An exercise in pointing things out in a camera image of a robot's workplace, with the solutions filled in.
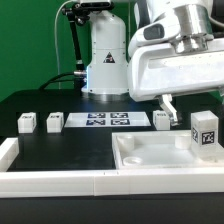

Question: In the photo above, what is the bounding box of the white marker sheet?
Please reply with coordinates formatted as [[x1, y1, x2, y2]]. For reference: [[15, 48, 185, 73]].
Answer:
[[65, 112, 151, 128]]

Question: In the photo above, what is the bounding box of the black cable bundle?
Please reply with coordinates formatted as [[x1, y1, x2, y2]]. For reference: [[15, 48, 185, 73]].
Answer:
[[38, 6, 88, 91]]

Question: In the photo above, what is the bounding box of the white square tabletop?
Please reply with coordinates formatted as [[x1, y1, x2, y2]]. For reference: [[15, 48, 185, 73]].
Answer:
[[112, 130, 224, 169]]

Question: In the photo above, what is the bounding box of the white left fence wall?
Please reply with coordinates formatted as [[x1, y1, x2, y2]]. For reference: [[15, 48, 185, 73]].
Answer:
[[0, 138, 19, 172]]

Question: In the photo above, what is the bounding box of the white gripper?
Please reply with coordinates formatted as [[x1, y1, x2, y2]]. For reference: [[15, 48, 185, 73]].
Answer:
[[128, 41, 224, 126]]

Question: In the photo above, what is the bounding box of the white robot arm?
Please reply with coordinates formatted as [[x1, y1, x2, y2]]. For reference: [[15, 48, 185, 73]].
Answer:
[[63, 0, 224, 125]]

